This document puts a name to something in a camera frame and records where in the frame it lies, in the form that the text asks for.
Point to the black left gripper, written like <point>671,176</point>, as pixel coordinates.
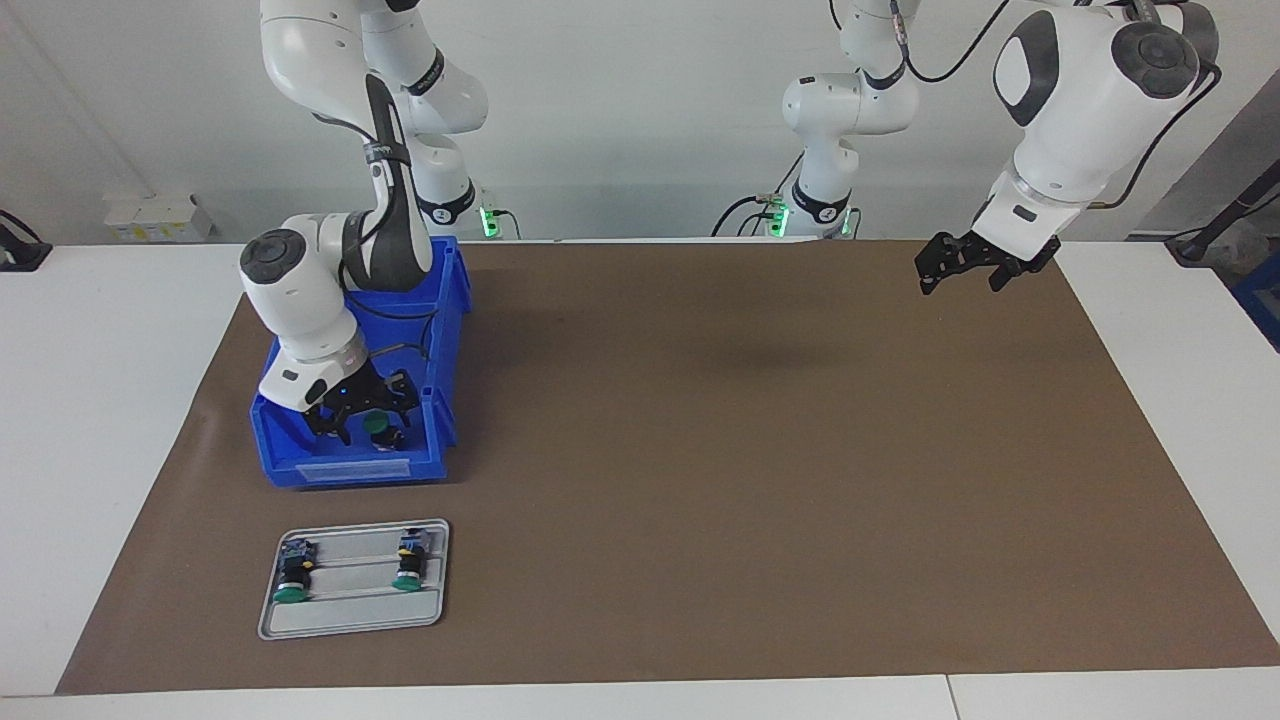
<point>1000,250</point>

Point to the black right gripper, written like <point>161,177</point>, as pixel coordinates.
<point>360,392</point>

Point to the green push button switch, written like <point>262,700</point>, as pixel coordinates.
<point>410,562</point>
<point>376,423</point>
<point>294,575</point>

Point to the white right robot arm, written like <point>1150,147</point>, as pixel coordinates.
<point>300,290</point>

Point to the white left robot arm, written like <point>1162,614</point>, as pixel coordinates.
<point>1070,110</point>

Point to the blue plastic storage bin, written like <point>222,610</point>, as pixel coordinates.
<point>340,470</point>

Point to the grey metal tray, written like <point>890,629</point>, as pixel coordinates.
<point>350,615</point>

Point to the black stand pole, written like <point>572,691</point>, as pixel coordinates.
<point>1230,215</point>

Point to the blue crate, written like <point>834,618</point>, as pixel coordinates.
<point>1262,300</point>

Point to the brown table mat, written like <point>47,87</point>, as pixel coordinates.
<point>700,500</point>

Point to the white wall socket box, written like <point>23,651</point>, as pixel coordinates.
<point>150,215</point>

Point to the black clamp mount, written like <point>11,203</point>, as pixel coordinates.
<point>20,255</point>

